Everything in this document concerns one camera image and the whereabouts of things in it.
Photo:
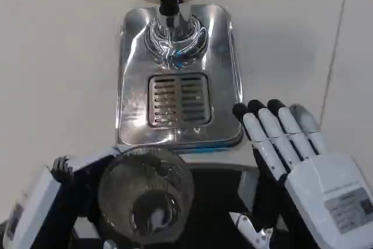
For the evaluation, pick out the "steel slotted drain grid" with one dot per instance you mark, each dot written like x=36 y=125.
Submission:
x=179 y=100

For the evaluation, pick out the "steel drip tray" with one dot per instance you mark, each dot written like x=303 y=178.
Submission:
x=177 y=74

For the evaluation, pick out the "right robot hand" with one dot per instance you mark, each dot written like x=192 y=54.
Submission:
x=314 y=179

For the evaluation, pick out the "clear ribbed glass cup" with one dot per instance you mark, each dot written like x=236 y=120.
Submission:
x=145 y=193

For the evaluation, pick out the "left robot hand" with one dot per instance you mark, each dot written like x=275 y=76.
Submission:
x=43 y=199

